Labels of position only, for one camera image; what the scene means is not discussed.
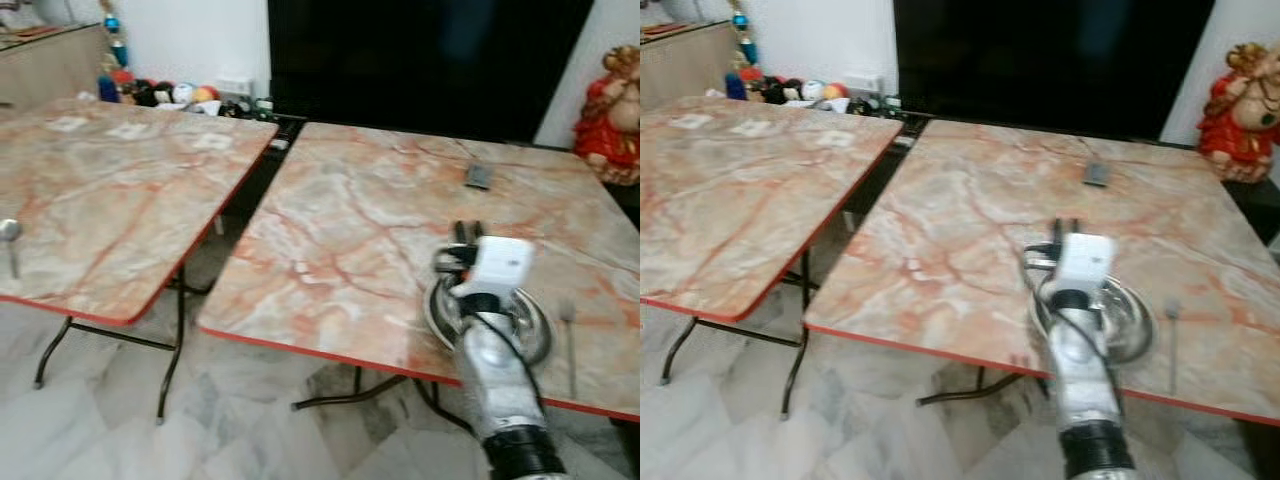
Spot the round steel bowl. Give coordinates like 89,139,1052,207
1027,274,1157,364
422,274,554,367

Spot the marble pattern folding table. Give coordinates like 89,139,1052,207
196,121,641,437
0,96,281,424
802,117,1280,430
640,94,905,420

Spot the steel spoon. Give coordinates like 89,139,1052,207
1162,297,1184,397
558,299,580,400
0,217,24,282

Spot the red Ganesha statue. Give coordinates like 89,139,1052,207
572,44,641,187
1196,41,1280,185

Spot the black television screen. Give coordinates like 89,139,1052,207
892,0,1217,142
266,0,596,145

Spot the light wooden cabinet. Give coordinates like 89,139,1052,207
640,19,742,111
0,22,113,112

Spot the colourful hanging ornament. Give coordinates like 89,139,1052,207
727,0,760,67
97,0,132,71

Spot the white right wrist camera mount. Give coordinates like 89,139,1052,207
470,236,535,299
1054,232,1117,294

